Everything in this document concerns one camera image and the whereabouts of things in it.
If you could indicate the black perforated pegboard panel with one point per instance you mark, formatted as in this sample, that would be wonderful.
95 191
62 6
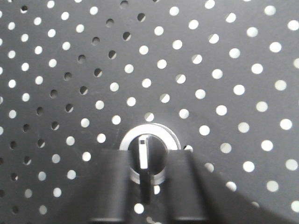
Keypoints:
77 75

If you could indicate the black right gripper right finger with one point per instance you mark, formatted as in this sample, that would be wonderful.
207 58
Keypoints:
250 187

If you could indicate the black silver rotary knob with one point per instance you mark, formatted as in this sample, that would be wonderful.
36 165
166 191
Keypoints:
149 145

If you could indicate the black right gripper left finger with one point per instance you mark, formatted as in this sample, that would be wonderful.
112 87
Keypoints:
101 195

